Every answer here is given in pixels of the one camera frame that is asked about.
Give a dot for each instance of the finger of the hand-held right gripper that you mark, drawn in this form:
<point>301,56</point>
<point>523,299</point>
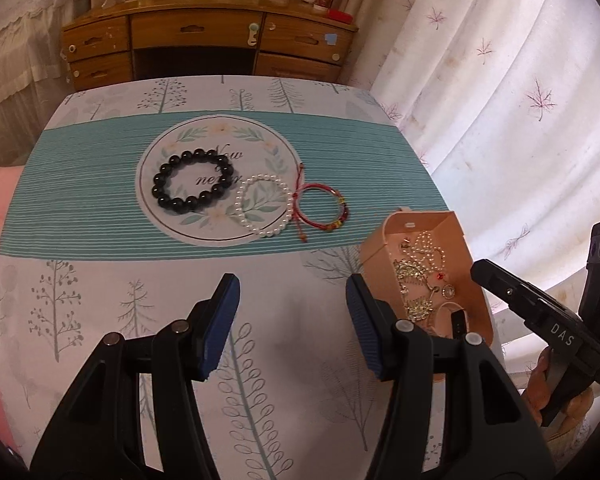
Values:
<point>510,290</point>

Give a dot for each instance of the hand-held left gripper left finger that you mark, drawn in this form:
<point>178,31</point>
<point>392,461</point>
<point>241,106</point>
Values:
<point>220,330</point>

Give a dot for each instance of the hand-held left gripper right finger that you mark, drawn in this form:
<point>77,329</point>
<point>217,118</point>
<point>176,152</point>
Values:
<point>367,330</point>

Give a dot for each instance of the pink smartwatch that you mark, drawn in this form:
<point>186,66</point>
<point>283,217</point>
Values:
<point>457,325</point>

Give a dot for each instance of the person's right hand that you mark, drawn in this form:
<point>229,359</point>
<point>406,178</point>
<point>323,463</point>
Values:
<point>535,385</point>

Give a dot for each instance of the tree print tablecloth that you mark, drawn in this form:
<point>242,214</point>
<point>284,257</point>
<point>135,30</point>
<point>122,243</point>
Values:
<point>105,185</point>

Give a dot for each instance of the white leaf print curtain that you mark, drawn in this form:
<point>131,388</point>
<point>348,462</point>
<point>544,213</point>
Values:
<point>480,85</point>

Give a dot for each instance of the white plastic hook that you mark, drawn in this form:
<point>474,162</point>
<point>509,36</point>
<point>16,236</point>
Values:
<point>252,35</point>

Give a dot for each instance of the wooden desk with drawers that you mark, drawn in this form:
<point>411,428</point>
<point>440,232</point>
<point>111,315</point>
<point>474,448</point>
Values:
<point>190,25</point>

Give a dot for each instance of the red flat box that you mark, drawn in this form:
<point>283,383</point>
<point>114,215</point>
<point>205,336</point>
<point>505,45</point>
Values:
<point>341,15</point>

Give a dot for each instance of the white lace cover cloth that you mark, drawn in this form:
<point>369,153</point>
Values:
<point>20,35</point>

